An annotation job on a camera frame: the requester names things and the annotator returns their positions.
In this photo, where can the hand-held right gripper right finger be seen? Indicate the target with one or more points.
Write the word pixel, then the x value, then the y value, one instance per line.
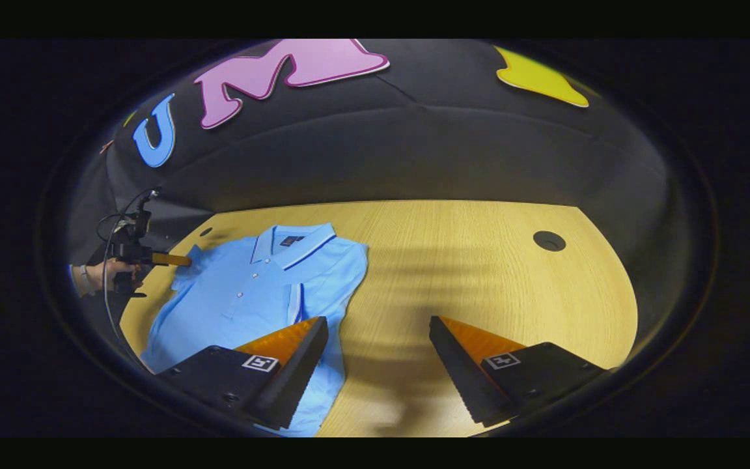
pixel 456 371

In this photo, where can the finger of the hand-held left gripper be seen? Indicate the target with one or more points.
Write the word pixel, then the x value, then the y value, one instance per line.
pixel 170 260

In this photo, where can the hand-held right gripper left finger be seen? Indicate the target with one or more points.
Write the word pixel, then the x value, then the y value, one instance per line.
pixel 297 371

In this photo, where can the light blue T-shirt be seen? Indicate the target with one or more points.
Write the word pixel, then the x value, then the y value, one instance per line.
pixel 245 293

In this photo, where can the black backdrop cloth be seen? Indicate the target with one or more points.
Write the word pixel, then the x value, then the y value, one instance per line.
pixel 427 143

